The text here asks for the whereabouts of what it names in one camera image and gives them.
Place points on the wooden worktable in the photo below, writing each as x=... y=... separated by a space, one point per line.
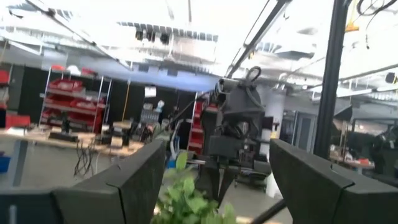
x=46 y=138

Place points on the white hanging sign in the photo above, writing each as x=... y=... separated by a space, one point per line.
x=150 y=91

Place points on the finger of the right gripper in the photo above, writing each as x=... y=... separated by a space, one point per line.
x=208 y=182
x=226 y=186

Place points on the red storage bins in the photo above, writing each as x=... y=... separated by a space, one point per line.
x=15 y=119

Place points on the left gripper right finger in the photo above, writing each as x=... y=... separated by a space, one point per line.
x=311 y=193

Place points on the ceiling spotlights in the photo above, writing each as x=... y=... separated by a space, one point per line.
x=152 y=35

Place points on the blue plastic bin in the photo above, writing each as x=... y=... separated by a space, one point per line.
x=3 y=161

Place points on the small green artificial plant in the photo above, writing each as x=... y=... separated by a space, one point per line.
x=189 y=199

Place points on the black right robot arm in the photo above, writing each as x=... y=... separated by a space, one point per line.
x=242 y=99

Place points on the narrow red bin rack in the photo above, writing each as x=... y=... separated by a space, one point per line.
x=199 y=124

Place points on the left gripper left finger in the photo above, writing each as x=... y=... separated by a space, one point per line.
x=133 y=193

